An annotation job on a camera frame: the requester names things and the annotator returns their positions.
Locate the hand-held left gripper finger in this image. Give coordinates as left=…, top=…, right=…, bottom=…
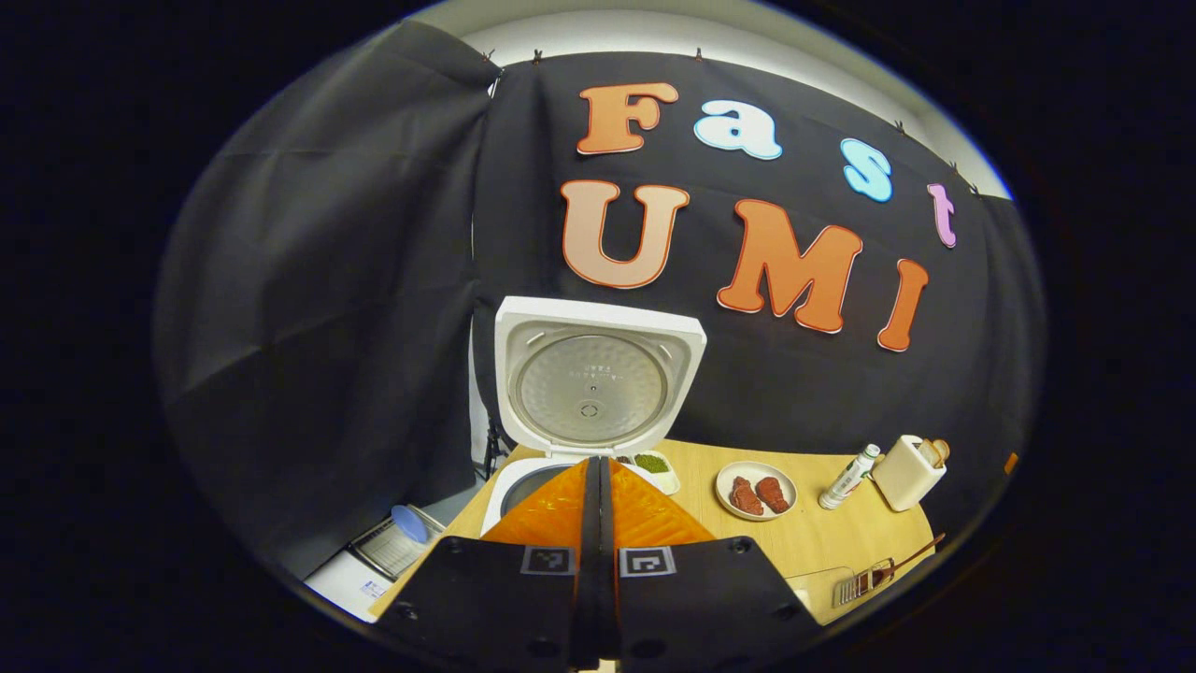
left=601, top=456, right=823, bottom=672
left=374, top=456, right=604, bottom=670

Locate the brown wooden spoon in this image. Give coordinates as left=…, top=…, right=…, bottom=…
left=872, top=533, right=947, bottom=586

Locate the white rice cooker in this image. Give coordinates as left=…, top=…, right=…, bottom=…
left=479, top=296, right=708, bottom=538

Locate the metal wire chopstick holder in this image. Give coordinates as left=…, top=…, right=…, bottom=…
left=832, top=559, right=894, bottom=609

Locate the cream square rice container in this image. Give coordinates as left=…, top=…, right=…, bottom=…
left=785, top=566, right=856, bottom=623

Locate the cream toaster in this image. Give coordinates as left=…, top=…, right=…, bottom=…
left=872, top=435, right=947, bottom=512

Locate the white divided grain dish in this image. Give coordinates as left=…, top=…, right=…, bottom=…
left=617, top=451, right=681, bottom=494

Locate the black tripod stand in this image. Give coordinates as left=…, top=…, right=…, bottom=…
left=480, top=419, right=507, bottom=480

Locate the white bottle green label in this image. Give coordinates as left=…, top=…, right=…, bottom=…
left=819, top=444, right=881, bottom=510

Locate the white round plate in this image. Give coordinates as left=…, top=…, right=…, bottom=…
left=715, top=461, right=798, bottom=521

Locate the grey grid panel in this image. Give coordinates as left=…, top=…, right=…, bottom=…
left=350, top=505, right=448, bottom=580

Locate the white box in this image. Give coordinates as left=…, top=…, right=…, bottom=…
left=304, top=550, right=393, bottom=623

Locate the black backdrop cloth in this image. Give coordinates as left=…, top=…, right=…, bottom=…
left=154, top=21, right=1046, bottom=580

